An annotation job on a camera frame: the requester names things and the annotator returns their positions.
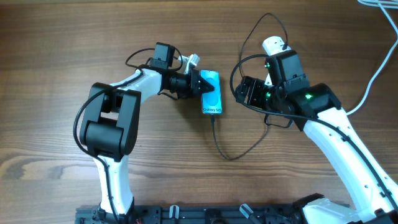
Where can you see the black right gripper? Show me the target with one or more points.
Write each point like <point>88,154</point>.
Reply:
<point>258,86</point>

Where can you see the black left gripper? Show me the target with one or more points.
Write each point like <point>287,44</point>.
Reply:
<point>196,79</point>

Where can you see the turquoise screen smartphone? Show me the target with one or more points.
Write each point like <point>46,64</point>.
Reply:
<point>211,101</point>

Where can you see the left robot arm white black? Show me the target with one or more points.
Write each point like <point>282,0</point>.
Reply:
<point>106,125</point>

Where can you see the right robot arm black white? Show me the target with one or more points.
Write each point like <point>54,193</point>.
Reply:
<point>319,114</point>

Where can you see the white power strip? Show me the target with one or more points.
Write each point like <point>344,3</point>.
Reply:
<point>274,45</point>

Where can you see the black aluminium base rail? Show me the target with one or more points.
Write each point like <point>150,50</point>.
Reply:
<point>275,213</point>

